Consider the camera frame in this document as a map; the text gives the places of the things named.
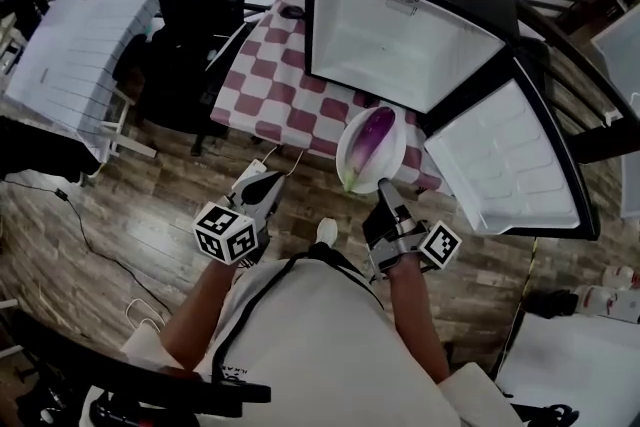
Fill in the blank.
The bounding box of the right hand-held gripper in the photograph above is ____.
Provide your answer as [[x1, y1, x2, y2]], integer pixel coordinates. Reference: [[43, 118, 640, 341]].
[[362, 178, 462, 280]]

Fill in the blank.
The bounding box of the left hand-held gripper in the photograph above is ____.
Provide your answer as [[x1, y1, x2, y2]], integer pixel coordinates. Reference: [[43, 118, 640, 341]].
[[192, 170, 288, 267]]

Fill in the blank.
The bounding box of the white plate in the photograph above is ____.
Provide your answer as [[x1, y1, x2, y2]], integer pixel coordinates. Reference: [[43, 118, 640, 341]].
[[335, 106, 407, 196]]

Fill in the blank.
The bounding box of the purple eggplant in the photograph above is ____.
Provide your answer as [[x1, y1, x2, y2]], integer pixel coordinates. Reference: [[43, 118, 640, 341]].
[[342, 106, 397, 194]]

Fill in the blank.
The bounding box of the black mini fridge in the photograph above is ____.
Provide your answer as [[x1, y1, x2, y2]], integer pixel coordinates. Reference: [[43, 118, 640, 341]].
[[303, 0, 601, 242]]

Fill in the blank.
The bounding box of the person's left forearm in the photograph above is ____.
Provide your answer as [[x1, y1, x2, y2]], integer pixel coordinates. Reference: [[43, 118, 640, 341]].
[[159, 257, 242, 374]]

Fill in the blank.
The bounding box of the person's right forearm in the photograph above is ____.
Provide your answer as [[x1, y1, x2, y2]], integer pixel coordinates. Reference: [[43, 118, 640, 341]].
[[387, 254, 451, 386]]

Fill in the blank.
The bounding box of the person's white shoe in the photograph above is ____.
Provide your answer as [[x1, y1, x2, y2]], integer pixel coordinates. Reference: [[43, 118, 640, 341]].
[[316, 216, 340, 247]]

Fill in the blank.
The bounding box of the red white checkered tablecloth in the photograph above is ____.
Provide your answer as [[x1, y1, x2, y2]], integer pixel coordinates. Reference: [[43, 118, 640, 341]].
[[209, 0, 454, 197]]

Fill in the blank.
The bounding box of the person's white shirt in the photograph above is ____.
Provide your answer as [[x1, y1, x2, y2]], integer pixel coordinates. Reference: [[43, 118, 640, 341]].
[[122, 242, 511, 427]]

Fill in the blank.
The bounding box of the black curved bar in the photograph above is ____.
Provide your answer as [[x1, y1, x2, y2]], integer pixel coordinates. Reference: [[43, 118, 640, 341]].
[[0, 309, 274, 427]]

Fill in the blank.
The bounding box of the white tiled partition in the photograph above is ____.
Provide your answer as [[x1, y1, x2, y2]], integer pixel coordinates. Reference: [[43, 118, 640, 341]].
[[4, 0, 157, 164]]

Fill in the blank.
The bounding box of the white red-printed bag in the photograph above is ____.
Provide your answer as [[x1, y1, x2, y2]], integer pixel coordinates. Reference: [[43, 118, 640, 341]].
[[574, 264, 640, 322]]

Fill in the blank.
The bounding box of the white table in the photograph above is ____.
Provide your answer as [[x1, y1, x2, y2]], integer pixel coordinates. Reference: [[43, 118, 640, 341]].
[[494, 312, 640, 427]]

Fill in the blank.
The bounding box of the white panel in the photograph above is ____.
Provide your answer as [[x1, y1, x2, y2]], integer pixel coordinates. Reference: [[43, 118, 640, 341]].
[[592, 7, 640, 121]]

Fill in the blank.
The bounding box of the white charger with cables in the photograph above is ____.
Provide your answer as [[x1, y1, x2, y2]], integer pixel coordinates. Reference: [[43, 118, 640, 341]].
[[243, 145, 306, 177]]

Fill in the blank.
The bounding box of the white floor cable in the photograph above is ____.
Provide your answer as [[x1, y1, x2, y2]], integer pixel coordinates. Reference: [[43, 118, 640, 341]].
[[124, 297, 174, 334]]

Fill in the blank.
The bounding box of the long black floor cable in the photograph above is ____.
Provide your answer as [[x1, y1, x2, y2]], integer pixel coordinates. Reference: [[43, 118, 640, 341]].
[[0, 177, 174, 317]]

